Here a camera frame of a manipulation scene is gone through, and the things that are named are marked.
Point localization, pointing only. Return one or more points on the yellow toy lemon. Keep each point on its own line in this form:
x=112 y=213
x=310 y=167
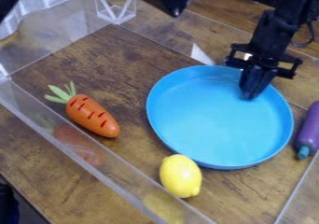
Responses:
x=180 y=176

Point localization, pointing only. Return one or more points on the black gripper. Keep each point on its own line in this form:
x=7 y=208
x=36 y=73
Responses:
x=271 y=38

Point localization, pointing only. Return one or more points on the blue round tray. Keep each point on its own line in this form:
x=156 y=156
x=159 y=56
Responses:
x=207 y=123

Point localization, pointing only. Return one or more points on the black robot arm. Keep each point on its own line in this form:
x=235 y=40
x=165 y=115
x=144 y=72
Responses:
x=299 y=12

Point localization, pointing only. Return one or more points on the clear acrylic enclosure wall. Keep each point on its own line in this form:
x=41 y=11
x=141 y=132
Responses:
x=113 y=46

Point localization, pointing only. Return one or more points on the orange toy carrot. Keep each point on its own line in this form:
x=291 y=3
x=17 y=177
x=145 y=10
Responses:
x=84 y=111

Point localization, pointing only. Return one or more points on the purple toy eggplant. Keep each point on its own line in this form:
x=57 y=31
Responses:
x=307 y=141

